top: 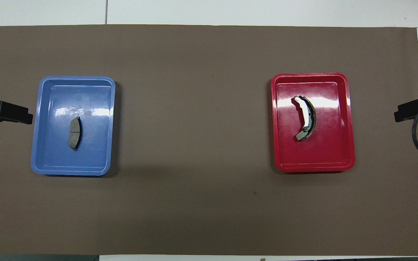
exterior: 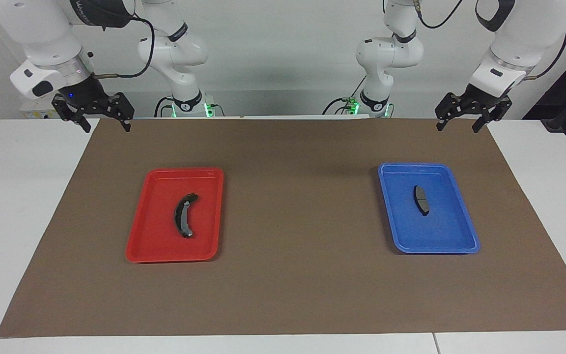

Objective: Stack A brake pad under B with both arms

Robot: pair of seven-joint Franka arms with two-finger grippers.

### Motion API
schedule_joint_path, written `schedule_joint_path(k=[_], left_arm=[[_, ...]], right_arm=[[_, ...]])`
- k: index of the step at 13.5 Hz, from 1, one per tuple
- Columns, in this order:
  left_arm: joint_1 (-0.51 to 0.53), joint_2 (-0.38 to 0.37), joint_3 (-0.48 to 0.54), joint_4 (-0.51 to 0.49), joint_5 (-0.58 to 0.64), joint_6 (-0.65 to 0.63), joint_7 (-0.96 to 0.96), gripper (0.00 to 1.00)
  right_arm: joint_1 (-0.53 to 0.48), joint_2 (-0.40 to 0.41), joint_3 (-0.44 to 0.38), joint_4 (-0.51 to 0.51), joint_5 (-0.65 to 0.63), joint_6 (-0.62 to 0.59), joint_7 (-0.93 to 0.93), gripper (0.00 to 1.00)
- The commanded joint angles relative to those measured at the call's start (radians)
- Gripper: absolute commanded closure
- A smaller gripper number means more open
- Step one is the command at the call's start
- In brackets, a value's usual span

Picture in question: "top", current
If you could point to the small grey brake pad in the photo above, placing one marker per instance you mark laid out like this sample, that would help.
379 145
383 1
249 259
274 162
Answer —
74 134

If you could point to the curved brake shoe white rib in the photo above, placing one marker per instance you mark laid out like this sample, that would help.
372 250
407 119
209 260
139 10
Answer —
307 116

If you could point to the red plastic tray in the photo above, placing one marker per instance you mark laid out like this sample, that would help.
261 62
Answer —
332 145

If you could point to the blue plastic tray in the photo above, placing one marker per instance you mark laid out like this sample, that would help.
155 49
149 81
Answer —
93 145

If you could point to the brown table mat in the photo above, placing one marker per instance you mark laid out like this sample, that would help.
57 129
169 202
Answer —
209 54

